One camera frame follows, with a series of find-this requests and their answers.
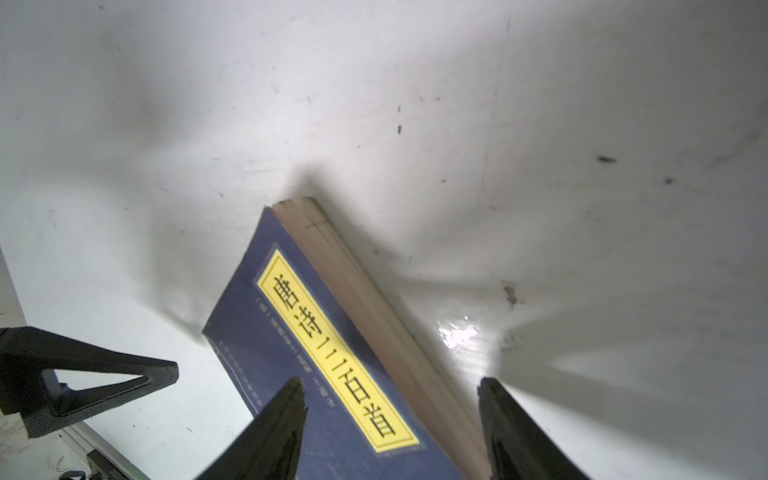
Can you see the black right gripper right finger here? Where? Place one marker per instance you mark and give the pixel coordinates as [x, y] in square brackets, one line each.
[517, 447]

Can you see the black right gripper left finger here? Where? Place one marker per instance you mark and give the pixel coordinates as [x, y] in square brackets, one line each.
[269, 447]

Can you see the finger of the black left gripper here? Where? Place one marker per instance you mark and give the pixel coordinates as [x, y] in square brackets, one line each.
[52, 381]

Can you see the dark blue book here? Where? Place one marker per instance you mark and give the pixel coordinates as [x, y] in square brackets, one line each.
[300, 308]

